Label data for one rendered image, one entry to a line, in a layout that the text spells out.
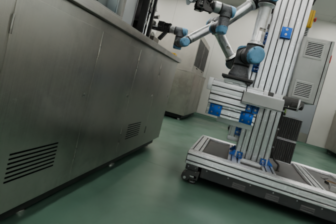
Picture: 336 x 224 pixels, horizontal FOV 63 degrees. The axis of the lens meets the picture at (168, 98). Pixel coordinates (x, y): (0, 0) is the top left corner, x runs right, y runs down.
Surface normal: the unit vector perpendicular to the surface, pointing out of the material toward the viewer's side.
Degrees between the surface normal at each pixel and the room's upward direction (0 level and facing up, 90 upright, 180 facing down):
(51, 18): 90
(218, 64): 90
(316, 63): 90
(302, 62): 90
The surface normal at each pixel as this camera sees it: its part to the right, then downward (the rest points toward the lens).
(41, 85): 0.94, 0.25
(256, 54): 0.15, 0.24
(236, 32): -0.25, 0.00
